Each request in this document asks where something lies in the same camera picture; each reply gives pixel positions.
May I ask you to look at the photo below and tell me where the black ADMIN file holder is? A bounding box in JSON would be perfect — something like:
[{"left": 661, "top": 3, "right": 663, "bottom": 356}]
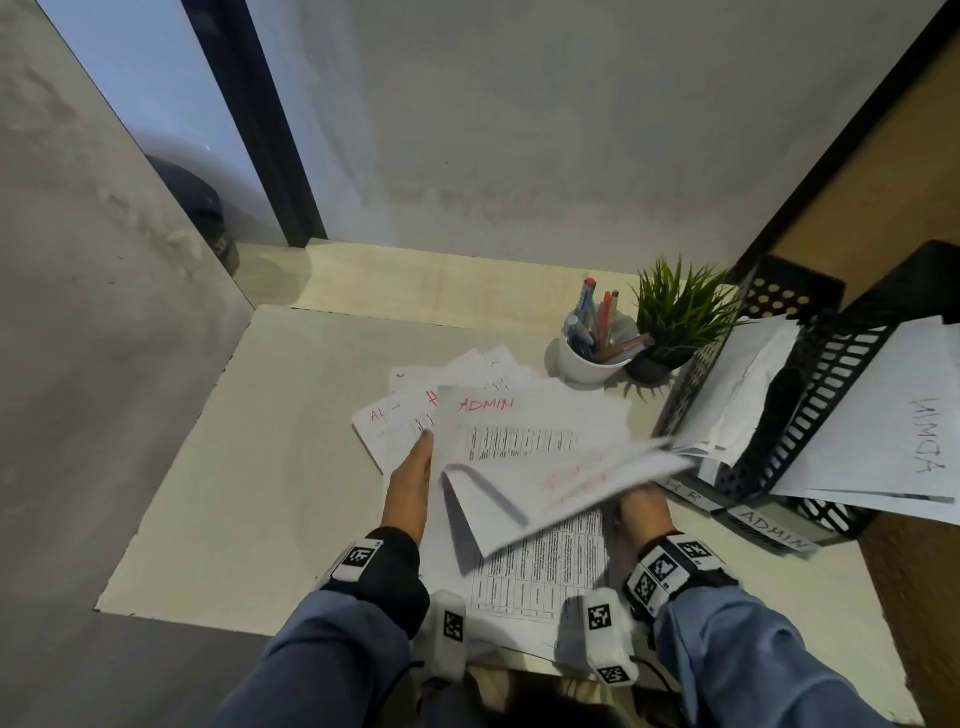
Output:
[{"left": 652, "top": 239, "right": 960, "bottom": 541}]

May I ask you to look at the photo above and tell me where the light wooden ledge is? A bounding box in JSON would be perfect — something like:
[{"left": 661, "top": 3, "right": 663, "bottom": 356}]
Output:
[{"left": 232, "top": 238, "right": 744, "bottom": 339}]

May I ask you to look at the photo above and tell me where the person's right hand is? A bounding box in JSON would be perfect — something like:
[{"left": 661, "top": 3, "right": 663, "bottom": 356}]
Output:
[{"left": 618, "top": 483, "right": 676, "bottom": 543}]

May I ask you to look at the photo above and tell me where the brown pen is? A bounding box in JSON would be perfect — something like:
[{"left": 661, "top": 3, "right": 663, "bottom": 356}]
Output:
[{"left": 603, "top": 333, "right": 655, "bottom": 363}]

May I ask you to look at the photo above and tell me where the person's left forearm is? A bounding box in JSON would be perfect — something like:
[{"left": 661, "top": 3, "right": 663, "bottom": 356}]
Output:
[{"left": 213, "top": 588, "right": 414, "bottom": 728}]

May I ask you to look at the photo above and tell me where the white pen cup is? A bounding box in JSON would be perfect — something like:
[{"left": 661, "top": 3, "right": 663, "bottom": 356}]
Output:
[{"left": 556, "top": 314, "right": 639, "bottom": 388}]

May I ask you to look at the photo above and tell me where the person's left hand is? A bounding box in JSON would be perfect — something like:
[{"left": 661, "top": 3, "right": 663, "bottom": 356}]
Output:
[{"left": 380, "top": 431, "right": 436, "bottom": 547}]

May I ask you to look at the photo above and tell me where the white table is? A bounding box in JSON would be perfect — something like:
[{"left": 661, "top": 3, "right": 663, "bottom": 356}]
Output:
[{"left": 95, "top": 303, "right": 924, "bottom": 725}]

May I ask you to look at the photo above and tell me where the black left wrist band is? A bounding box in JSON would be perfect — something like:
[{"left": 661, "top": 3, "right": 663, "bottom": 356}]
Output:
[{"left": 318, "top": 527, "right": 430, "bottom": 640}]

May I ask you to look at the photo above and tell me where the black window frame post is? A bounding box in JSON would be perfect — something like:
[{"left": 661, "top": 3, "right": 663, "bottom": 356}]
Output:
[{"left": 179, "top": 0, "right": 328, "bottom": 249}]

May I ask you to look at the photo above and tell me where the dark round object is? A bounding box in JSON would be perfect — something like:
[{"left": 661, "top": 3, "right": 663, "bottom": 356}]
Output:
[{"left": 146, "top": 153, "right": 241, "bottom": 277}]

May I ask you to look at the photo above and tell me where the person's right forearm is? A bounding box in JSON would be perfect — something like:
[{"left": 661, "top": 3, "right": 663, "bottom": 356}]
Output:
[{"left": 652, "top": 584, "right": 894, "bottom": 728}]

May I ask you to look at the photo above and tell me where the grey white marker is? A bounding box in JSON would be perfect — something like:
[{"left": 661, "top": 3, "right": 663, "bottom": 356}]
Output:
[{"left": 563, "top": 314, "right": 595, "bottom": 360}]

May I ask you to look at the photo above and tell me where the bundle of white papers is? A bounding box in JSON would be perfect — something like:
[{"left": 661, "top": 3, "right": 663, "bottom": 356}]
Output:
[
  {"left": 667, "top": 314, "right": 802, "bottom": 470},
  {"left": 772, "top": 314, "right": 960, "bottom": 526}
]

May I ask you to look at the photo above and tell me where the black edge trim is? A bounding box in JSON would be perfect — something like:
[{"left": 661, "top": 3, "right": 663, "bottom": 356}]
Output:
[{"left": 731, "top": 0, "right": 960, "bottom": 283}]

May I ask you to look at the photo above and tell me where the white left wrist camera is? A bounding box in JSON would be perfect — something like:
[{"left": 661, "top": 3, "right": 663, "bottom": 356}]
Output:
[{"left": 410, "top": 590, "right": 468, "bottom": 695}]

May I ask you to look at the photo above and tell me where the pile of printed papers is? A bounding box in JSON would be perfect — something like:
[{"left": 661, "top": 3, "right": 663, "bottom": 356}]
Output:
[{"left": 350, "top": 344, "right": 633, "bottom": 661}]

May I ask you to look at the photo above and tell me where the green plant in black pot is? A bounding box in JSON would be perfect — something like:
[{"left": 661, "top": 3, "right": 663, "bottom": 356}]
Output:
[{"left": 626, "top": 256, "right": 740, "bottom": 388}]

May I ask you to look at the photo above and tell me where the white paper sheet red heading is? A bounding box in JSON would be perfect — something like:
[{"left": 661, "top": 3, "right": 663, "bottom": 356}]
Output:
[{"left": 442, "top": 437, "right": 695, "bottom": 560}]

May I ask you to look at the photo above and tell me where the frosted window glass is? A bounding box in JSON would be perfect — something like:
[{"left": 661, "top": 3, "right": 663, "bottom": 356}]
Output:
[{"left": 33, "top": 0, "right": 290, "bottom": 249}]

